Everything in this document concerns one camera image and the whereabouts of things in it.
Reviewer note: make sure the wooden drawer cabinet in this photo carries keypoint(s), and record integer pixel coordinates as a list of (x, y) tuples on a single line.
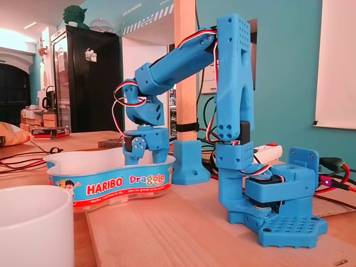
[(36, 121)]

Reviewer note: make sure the white wall board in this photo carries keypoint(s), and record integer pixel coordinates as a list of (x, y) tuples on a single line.
[(336, 69)]

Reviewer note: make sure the clear glass dome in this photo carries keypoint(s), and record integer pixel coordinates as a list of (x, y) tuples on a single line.
[(101, 26)]

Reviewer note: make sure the grey perforated metal box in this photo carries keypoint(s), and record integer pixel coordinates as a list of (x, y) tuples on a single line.
[(109, 144)]

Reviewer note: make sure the black kettle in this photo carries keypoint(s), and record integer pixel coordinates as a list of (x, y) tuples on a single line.
[(48, 101)]

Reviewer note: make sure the black fridge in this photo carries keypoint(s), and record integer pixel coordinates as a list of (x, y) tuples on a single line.
[(91, 83)]

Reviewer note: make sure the large light wooden board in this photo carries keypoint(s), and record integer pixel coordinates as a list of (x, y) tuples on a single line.
[(180, 236)]

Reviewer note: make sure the brown paper bag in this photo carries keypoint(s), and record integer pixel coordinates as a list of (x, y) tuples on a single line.
[(14, 136)]

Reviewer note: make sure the white ceramic mug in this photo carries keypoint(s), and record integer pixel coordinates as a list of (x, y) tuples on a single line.
[(33, 228)]

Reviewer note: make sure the blue 3D-printed robot arm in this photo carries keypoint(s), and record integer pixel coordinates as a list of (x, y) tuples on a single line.
[(233, 83)]

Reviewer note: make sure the white power strip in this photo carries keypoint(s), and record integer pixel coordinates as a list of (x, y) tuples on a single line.
[(269, 153)]

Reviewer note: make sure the clear Haribo candy tub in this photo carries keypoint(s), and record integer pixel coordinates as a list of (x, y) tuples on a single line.
[(105, 183)]

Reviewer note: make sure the white office printer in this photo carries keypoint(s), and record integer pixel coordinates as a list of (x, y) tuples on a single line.
[(208, 83)]

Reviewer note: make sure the ceiling light strip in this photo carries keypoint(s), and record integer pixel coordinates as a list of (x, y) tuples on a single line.
[(30, 25)]

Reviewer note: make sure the wooden camera post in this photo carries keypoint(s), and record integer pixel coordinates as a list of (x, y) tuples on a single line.
[(185, 105)]

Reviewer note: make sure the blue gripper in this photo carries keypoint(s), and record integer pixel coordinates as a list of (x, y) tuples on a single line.
[(156, 138)]

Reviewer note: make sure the red black flat box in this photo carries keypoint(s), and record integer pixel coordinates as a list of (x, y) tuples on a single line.
[(47, 132)]

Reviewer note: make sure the blue post base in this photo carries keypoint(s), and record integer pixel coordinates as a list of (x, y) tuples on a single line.
[(192, 164)]

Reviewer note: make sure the green Yoda figure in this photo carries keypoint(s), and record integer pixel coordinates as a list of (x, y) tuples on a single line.
[(73, 16)]

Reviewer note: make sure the white fridge magnet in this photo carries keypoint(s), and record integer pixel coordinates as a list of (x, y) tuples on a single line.
[(90, 55)]

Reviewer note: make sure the green terminal plug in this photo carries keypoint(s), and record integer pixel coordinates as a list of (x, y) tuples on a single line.
[(333, 163)]

